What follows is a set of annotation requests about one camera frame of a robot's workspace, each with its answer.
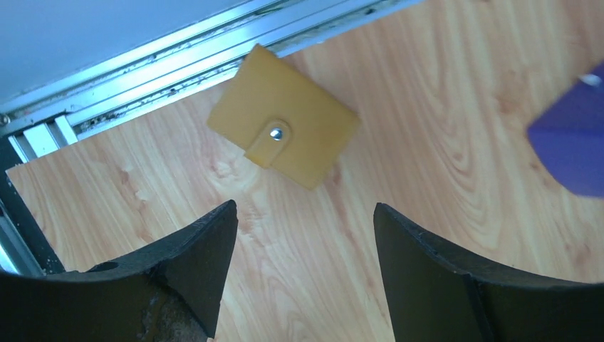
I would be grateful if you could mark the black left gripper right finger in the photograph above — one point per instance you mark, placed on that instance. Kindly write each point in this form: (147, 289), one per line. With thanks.
(437, 290)

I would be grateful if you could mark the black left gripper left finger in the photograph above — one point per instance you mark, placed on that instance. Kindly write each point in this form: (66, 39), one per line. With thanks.
(169, 290)

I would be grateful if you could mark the purple metronome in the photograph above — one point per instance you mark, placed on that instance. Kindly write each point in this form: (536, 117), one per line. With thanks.
(568, 137)

